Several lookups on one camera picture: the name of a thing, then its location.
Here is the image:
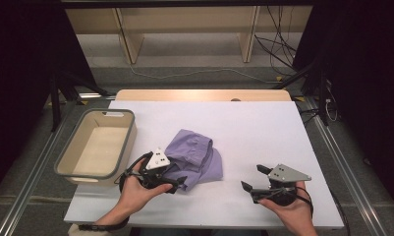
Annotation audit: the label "person's right hand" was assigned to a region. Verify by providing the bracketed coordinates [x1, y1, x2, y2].
[257, 181, 313, 224]

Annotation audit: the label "person's left hand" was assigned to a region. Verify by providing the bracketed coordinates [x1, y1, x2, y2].
[118, 160, 175, 216]

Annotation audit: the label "black metal stand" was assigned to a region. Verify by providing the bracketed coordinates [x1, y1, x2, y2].
[272, 57, 331, 127]
[48, 70, 112, 132]

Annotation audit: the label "grey cable loop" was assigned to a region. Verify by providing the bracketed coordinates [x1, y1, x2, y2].
[325, 96, 340, 123]

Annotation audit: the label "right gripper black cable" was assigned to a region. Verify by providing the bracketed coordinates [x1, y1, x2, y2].
[294, 186, 315, 219]

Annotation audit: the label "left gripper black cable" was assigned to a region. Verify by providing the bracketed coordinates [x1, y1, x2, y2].
[78, 150, 154, 232]

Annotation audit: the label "purple shorts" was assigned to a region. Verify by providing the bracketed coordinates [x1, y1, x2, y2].
[163, 128, 224, 192]

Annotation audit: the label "aluminium floor rail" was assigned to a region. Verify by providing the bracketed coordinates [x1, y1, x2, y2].
[304, 97, 390, 236]
[0, 97, 84, 236]

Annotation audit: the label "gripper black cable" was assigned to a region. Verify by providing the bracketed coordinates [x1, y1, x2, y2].
[294, 186, 315, 219]
[78, 150, 154, 232]

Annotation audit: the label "short aluminium rail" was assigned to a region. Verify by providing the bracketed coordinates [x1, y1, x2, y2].
[78, 92, 117, 100]

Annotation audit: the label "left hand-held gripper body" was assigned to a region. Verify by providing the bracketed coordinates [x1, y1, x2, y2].
[137, 147, 171, 190]

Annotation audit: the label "light wooden table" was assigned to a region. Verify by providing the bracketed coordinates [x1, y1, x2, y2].
[115, 88, 292, 102]

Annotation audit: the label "beige storage bin grey rim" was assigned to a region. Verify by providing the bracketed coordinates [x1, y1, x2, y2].
[53, 107, 139, 188]

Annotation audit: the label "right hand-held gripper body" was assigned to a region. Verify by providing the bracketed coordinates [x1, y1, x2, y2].
[252, 163, 312, 207]

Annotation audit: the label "tangle of black cables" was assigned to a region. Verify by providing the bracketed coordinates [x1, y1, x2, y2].
[253, 5, 299, 78]

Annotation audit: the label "black curtain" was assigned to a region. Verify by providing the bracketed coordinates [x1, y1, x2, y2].
[0, 0, 99, 201]
[292, 0, 394, 207]

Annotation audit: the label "thin black floor cable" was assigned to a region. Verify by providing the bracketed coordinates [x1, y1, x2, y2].
[330, 190, 352, 236]

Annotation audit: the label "beige wooden shelf unit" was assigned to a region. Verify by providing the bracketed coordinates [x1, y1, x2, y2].
[65, 5, 313, 65]

